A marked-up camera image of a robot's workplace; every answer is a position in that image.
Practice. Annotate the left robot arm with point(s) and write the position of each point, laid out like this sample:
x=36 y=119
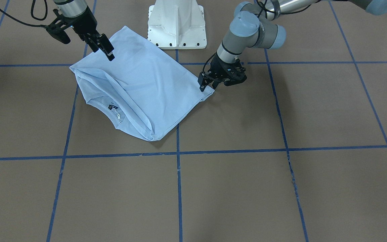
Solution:
x=251 y=27

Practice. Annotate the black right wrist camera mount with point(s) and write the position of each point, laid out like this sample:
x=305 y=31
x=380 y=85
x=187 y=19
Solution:
x=57 y=28

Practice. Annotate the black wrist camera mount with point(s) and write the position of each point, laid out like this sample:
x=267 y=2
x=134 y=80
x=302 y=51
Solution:
x=234 y=73
x=57 y=28

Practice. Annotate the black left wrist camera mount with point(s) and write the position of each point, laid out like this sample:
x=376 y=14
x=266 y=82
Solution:
x=234 y=73

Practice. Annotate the light blue t-shirt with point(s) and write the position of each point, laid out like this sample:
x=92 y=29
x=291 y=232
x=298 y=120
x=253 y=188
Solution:
x=143 y=91

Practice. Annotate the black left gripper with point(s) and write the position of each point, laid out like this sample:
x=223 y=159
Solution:
x=221 y=66

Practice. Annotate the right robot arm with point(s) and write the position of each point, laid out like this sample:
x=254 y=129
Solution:
x=77 y=15

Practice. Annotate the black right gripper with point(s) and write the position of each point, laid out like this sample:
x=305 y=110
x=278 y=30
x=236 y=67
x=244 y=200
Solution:
x=83 y=25

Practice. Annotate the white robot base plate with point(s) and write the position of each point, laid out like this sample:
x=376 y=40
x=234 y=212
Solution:
x=177 y=24

